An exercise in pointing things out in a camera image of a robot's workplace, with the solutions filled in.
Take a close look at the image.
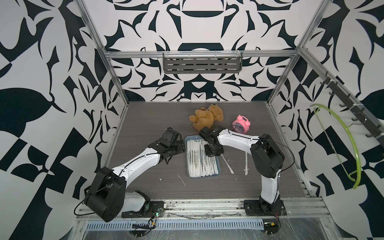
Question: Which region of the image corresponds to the pile straw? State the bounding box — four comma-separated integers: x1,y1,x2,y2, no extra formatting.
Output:
221,154,235,175

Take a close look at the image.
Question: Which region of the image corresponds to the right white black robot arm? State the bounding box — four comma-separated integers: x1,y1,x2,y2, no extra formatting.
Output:
199,127,285,207

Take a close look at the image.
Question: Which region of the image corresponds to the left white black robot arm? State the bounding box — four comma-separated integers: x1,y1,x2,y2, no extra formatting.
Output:
83,128,185,222

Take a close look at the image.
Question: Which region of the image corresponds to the blue plastic storage tray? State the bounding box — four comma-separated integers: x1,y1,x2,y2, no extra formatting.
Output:
185,135,221,179

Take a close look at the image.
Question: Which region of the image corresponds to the brown teddy bear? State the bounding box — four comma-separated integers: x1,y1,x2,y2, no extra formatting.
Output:
189,104,224,131

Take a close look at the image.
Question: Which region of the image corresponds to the pink alarm clock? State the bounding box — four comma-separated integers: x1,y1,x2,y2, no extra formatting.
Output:
232,115,251,134

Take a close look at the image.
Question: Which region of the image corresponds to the green plastic clothes hanger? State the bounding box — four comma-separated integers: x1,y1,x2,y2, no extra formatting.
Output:
310,104,362,190

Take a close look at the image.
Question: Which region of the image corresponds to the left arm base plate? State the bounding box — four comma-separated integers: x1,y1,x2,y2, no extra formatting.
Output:
122,201,165,219

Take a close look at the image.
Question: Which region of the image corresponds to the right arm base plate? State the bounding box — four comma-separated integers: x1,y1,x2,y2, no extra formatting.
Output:
244,197,287,217

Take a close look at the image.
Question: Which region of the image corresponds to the grey metal wall shelf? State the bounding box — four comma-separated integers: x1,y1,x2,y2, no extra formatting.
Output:
163,51,243,74

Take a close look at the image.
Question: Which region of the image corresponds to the white slotted cable duct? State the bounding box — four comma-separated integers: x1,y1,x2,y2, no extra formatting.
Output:
85,219,264,231

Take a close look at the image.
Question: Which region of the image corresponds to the grey wall hook rail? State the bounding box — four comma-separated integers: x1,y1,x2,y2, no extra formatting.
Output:
321,72,384,146

